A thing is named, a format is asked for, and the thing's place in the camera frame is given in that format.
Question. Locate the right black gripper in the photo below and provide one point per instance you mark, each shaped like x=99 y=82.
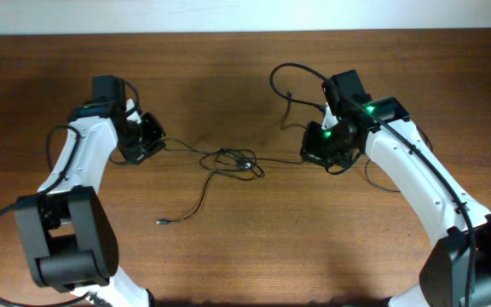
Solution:
x=310 y=150

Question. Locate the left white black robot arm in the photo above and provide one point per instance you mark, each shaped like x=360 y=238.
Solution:
x=66 y=236

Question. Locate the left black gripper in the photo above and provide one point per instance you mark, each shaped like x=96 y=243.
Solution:
x=157 y=143

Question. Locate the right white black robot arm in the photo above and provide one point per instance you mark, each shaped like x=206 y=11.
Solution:
x=458 y=270

